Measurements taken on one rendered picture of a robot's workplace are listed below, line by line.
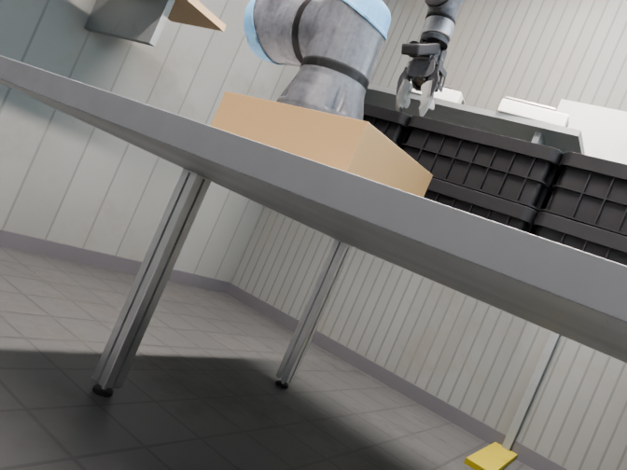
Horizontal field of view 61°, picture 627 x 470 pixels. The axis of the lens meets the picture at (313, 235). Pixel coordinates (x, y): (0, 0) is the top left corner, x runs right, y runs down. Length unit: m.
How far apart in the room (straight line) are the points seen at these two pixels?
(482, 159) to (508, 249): 0.57
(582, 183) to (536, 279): 0.54
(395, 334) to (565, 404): 0.98
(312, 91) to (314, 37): 0.10
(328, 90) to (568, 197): 0.44
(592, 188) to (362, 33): 0.45
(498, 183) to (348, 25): 0.38
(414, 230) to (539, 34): 3.22
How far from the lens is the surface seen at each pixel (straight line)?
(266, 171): 0.59
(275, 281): 3.76
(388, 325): 3.34
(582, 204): 0.98
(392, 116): 1.12
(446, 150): 1.06
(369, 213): 0.52
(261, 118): 0.80
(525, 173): 1.01
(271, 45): 0.98
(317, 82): 0.85
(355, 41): 0.87
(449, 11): 1.44
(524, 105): 2.90
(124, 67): 2.99
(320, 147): 0.73
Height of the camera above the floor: 0.63
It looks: level
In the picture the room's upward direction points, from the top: 24 degrees clockwise
